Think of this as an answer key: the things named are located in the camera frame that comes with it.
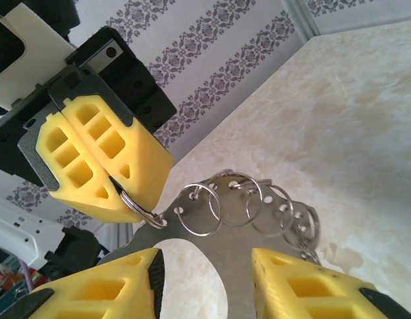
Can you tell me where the silver metal key plate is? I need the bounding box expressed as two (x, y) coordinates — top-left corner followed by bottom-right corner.
(123, 169), (324, 319)

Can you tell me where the silver split key ring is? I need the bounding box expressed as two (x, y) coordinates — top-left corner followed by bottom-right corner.
(120, 191), (169, 230)
(245, 181), (294, 239)
(180, 182), (223, 237)
(283, 204), (322, 253)
(208, 171), (259, 230)

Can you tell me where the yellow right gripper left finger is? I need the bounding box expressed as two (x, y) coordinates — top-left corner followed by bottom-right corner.
(12, 247), (165, 319)

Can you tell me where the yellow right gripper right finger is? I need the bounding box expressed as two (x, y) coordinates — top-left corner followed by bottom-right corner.
(250, 247), (411, 319)

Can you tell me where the colourful background room clutter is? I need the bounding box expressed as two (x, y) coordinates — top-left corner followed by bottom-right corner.
(0, 255), (30, 300)

